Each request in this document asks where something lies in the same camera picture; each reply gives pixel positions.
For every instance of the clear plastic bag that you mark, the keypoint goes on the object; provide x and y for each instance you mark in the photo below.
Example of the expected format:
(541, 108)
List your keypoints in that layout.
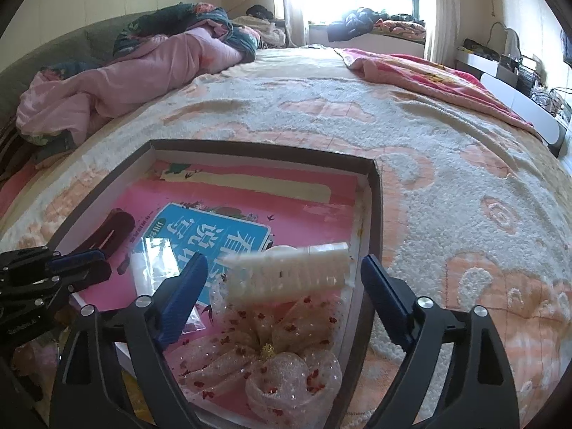
(152, 263)

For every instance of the dark red snap hair clip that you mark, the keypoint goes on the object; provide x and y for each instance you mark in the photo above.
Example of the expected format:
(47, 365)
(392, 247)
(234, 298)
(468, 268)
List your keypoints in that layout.
(114, 232)

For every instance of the white rounded footboard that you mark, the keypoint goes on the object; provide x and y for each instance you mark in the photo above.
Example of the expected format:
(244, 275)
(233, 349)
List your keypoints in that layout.
(527, 107)

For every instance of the dark jacket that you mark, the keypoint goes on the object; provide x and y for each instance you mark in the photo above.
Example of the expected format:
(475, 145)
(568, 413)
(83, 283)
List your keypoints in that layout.
(353, 22)

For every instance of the dark brown shallow box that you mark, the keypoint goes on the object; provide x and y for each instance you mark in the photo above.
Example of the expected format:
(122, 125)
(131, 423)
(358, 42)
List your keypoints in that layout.
(268, 148)

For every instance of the pink quilt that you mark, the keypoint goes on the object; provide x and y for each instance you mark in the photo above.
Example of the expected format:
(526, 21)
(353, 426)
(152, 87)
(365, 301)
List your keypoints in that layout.
(134, 76)

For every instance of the orange floral cloth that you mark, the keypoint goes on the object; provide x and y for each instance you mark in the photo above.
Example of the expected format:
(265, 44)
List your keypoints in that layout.
(402, 24)

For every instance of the black clothing item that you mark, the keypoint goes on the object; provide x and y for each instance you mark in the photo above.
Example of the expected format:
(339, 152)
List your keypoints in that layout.
(259, 11)

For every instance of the black flat television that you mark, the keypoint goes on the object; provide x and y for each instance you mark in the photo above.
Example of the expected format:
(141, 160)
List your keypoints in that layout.
(568, 49)

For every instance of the white desk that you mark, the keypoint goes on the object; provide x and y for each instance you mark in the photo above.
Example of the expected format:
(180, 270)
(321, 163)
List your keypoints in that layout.
(482, 62)

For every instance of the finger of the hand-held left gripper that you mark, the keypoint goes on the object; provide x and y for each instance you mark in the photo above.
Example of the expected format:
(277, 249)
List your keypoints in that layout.
(80, 259)
(89, 275)

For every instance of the dark green headboard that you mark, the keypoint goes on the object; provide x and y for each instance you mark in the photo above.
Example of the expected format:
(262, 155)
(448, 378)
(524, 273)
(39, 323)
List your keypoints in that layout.
(44, 49)

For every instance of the pink red blanket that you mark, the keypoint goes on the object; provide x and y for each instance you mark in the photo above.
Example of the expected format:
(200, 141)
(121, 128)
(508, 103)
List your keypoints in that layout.
(424, 76)

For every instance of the dark floral quilt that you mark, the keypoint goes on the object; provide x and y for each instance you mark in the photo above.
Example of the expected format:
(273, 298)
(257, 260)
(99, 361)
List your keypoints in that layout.
(178, 13)

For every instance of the sheer red-dotted bow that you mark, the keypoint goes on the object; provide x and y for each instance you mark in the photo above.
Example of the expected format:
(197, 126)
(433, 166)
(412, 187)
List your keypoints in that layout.
(277, 375)

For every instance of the white curtain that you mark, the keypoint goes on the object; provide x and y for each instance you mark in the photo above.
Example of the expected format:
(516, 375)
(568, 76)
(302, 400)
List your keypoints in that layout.
(295, 9)
(440, 9)

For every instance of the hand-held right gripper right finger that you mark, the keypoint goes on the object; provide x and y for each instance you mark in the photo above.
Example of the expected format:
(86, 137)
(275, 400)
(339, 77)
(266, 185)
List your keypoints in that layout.
(384, 295)

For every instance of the pink picture book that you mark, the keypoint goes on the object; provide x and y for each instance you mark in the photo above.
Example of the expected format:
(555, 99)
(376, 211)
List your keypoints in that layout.
(290, 205)

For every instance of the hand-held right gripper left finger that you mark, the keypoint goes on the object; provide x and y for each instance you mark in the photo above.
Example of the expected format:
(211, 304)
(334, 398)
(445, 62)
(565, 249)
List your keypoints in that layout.
(187, 295)

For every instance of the white hair claw clip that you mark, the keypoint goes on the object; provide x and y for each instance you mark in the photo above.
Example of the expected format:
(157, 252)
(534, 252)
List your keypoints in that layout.
(290, 277)

